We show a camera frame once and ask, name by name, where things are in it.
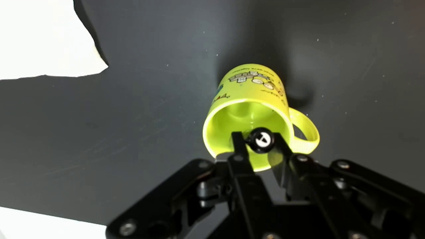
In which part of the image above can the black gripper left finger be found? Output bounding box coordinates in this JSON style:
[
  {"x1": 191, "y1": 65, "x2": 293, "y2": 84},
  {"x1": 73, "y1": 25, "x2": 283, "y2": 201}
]
[{"x1": 231, "y1": 132, "x2": 248, "y2": 163}]

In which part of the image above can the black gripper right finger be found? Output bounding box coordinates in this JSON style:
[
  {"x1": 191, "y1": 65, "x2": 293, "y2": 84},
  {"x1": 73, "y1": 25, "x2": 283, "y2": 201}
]
[{"x1": 269, "y1": 133, "x2": 292, "y2": 178}]

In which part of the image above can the black marker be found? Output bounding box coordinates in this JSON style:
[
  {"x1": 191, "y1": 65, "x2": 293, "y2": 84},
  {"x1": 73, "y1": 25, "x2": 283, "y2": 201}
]
[{"x1": 247, "y1": 128, "x2": 275, "y2": 153}]

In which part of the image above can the lime green printed mug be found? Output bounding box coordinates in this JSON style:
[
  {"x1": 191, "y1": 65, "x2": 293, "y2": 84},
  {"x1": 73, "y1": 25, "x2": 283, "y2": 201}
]
[{"x1": 202, "y1": 64, "x2": 320, "y2": 158}]

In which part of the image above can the white paper sheet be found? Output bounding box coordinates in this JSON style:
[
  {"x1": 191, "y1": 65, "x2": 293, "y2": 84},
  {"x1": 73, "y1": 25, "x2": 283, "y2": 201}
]
[{"x1": 0, "y1": 0, "x2": 109, "y2": 80}]

